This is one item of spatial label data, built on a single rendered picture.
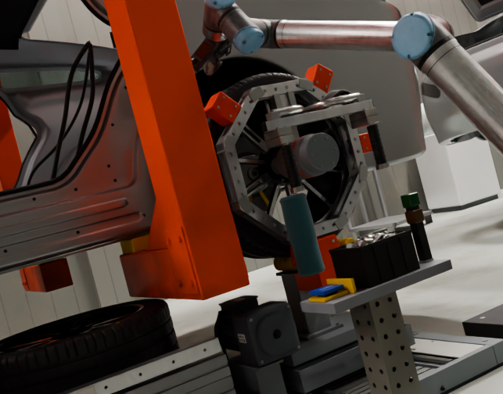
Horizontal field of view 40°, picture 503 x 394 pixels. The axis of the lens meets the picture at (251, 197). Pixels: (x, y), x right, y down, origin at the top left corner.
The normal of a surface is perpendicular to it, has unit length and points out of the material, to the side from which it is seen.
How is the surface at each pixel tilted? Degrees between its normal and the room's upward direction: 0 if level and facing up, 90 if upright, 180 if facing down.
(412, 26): 83
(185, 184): 90
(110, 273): 90
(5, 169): 90
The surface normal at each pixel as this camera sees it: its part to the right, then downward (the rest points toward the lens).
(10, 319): 0.46, -0.11
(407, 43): -0.65, 0.06
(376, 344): -0.85, 0.23
